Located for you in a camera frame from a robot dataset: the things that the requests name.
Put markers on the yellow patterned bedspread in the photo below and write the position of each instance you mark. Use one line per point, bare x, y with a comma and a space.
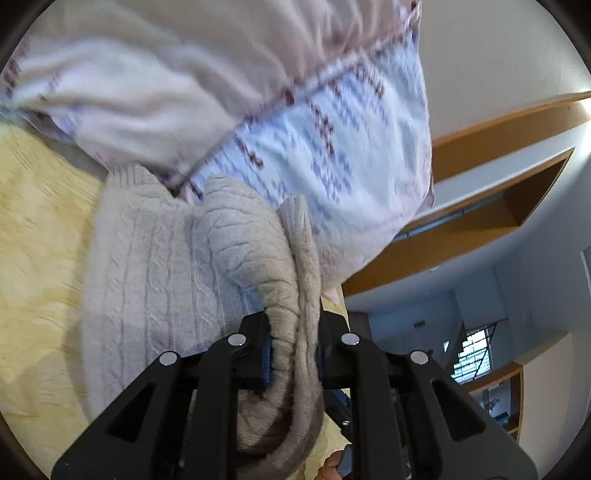
41, 230

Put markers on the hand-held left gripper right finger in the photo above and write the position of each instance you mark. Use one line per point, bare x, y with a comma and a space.
323, 364

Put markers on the person's right hand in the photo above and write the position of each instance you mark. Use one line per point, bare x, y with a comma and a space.
328, 466

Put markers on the pink floral pillow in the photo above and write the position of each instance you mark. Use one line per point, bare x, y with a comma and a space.
161, 69

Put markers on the wooden wardrobe frame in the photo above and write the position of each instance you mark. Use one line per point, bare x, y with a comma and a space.
461, 152

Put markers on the window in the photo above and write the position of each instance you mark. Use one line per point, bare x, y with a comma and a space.
473, 353

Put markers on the light blue floral pillow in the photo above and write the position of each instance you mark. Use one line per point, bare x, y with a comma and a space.
369, 161

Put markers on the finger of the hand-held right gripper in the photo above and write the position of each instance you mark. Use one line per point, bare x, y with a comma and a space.
340, 406

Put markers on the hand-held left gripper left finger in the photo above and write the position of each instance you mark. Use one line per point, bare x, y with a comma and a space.
266, 364

